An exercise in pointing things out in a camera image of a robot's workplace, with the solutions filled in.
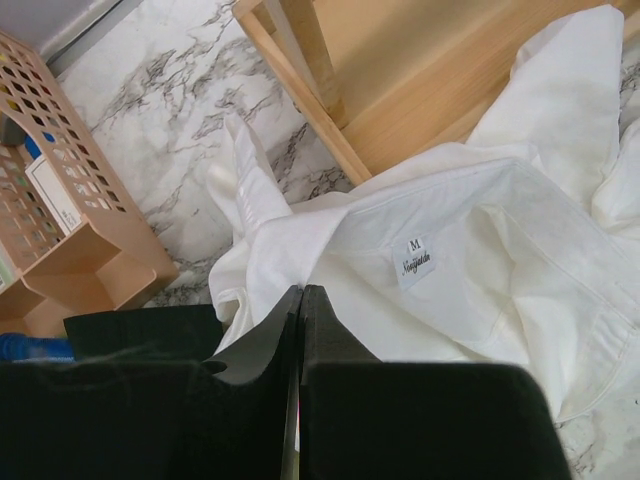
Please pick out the wooden clothes rack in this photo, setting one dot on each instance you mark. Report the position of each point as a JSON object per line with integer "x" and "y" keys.
{"x": 381, "y": 81}

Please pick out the peach file organizer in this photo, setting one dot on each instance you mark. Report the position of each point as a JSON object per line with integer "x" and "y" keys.
{"x": 73, "y": 238}

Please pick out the black garment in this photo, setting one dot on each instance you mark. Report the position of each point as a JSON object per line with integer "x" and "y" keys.
{"x": 190, "y": 332}

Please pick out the boxes in organizer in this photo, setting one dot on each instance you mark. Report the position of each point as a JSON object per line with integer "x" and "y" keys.
{"x": 37, "y": 213}

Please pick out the white shirt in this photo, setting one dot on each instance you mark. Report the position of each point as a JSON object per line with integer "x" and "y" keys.
{"x": 519, "y": 246}

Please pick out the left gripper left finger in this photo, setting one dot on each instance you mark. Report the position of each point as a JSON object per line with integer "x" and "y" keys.
{"x": 224, "y": 418}

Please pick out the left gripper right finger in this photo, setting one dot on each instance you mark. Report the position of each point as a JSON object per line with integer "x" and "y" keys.
{"x": 363, "y": 418}

